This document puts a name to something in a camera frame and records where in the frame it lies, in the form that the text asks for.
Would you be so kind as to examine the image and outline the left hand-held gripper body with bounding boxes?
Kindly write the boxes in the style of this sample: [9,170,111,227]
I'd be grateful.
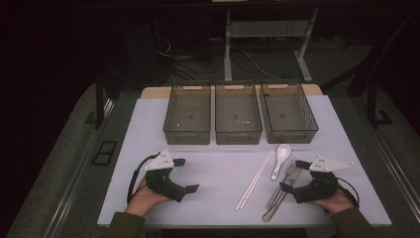
[144,149,187,203]

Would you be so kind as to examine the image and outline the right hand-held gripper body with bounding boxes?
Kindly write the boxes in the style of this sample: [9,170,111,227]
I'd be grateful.
[291,155,356,204]

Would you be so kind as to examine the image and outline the white ceramic spoon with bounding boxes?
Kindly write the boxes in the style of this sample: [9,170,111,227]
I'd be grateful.
[269,143,293,182]

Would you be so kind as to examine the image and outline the white chopstick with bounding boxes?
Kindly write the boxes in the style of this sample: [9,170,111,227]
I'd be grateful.
[238,150,276,211]
[235,148,274,211]

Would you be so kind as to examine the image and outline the grey see-through plastic bin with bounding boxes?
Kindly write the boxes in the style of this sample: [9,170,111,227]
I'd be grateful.
[162,83,212,146]
[214,82,263,146]
[260,81,320,145]

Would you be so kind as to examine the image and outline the person's right hand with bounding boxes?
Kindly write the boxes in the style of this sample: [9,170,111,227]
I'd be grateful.
[311,187,355,215]

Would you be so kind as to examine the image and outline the person's left hand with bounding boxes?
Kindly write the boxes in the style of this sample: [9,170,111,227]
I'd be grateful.
[124,177,172,218]

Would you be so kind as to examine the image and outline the light wooden board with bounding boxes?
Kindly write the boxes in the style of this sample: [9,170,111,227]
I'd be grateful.
[141,83,324,99]

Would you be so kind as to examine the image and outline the black metal stand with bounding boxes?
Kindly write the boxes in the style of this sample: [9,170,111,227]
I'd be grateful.
[367,80,394,129]
[93,70,115,130]

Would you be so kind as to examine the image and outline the black slanted stand leg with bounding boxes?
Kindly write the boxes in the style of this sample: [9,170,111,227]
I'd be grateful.
[346,9,420,98]

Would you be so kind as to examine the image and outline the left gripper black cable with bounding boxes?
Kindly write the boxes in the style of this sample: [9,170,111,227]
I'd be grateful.
[126,152,161,205]

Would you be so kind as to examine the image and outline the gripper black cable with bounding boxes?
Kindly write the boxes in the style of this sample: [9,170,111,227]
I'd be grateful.
[336,178,361,208]
[126,152,161,205]

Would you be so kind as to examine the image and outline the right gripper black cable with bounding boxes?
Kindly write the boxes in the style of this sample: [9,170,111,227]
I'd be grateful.
[336,178,361,208]

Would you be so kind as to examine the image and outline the aluminium rail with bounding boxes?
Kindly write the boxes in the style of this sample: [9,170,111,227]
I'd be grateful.
[360,112,420,216]
[43,98,115,238]

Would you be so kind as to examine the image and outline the black floor cables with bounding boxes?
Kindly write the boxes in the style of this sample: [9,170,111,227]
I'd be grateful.
[155,33,226,82]

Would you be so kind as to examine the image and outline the white floor cable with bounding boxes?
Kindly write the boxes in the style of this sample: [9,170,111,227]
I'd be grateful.
[241,49,281,81]

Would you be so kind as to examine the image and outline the white metal desk frame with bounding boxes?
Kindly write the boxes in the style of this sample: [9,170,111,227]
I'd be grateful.
[223,8,320,83]

